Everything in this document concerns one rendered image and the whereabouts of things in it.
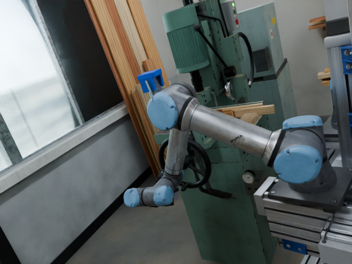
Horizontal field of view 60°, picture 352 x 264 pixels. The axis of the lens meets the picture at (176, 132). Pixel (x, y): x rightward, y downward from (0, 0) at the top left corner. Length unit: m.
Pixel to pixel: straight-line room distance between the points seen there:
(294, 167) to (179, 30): 0.96
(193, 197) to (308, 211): 0.87
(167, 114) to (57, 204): 1.82
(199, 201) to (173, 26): 0.98
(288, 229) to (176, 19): 1.06
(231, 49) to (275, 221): 0.96
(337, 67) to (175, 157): 0.65
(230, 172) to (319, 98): 2.50
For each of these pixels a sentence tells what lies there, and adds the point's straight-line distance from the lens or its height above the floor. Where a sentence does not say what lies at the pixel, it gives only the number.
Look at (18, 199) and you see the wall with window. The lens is 2.43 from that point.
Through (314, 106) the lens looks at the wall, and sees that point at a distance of 4.01.
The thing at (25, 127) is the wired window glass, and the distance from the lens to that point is 2.56.
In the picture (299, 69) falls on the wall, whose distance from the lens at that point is 3.89.
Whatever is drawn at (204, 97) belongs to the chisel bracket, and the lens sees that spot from 1.66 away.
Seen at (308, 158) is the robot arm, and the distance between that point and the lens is 0.87.
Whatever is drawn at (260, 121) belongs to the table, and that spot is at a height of 0.88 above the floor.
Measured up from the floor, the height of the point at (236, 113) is 0.92.
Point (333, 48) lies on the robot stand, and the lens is 1.14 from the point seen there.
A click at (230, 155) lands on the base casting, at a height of 0.75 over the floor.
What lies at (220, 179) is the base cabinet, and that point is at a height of 0.61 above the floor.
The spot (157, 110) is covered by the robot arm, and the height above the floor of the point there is 1.20.
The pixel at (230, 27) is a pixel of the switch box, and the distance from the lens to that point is 1.85.
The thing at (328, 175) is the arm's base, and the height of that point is 0.86.
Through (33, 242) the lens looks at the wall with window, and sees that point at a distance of 2.53.
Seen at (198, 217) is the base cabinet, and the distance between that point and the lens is 1.92.
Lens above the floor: 1.41
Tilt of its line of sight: 17 degrees down
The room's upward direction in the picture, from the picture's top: 17 degrees counter-clockwise
